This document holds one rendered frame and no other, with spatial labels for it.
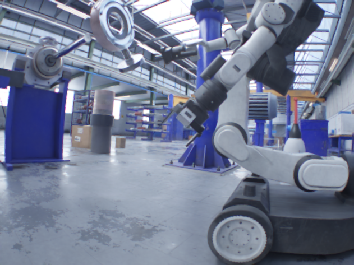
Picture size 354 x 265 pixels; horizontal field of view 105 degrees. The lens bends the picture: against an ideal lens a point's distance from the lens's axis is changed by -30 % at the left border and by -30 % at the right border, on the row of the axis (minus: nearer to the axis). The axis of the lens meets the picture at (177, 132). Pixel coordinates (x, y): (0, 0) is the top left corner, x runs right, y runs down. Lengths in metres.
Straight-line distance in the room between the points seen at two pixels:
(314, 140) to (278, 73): 2.41
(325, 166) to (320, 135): 2.41
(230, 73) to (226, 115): 0.25
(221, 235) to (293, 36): 0.79
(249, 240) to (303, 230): 0.17
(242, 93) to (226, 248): 0.56
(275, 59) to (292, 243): 0.67
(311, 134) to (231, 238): 2.66
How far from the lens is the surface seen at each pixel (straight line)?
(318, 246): 0.70
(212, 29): 2.71
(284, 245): 0.67
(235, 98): 0.78
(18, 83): 1.96
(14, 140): 2.34
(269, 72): 0.80
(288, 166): 0.77
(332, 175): 0.76
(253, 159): 0.73
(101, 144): 3.30
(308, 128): 3.13
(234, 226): 0.60
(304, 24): 0.93
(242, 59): 0.58
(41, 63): 2.19
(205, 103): 0.57
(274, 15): 0.66
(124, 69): 1.33
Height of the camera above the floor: 0.40
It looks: 1 degrees up
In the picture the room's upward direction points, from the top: 4 degrees clockwise
